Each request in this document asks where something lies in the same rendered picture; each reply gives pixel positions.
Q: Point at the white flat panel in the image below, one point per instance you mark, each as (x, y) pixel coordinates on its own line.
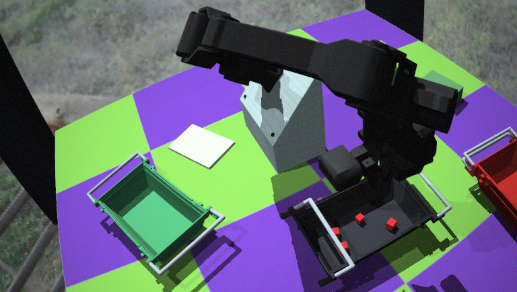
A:
(201, 146)

